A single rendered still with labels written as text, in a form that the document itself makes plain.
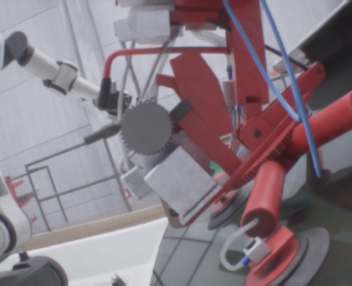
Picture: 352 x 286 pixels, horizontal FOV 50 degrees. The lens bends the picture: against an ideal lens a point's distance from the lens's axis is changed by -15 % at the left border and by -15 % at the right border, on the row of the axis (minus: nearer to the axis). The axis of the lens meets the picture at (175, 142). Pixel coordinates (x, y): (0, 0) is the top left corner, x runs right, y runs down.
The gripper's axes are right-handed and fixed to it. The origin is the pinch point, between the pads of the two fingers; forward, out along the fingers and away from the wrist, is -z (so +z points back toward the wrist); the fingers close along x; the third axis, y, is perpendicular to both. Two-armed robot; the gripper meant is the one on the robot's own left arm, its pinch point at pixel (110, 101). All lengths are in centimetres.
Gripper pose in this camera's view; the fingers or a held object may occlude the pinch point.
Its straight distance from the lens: 142.5
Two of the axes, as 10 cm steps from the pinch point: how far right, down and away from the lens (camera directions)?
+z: 0.0, -0.2, 10.0
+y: -0.3, -10.0, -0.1
